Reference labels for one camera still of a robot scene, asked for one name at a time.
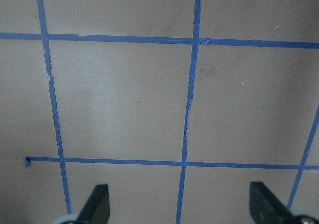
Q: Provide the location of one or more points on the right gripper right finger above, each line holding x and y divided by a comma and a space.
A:
266, 208

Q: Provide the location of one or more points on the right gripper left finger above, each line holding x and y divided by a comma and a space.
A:
97, 208

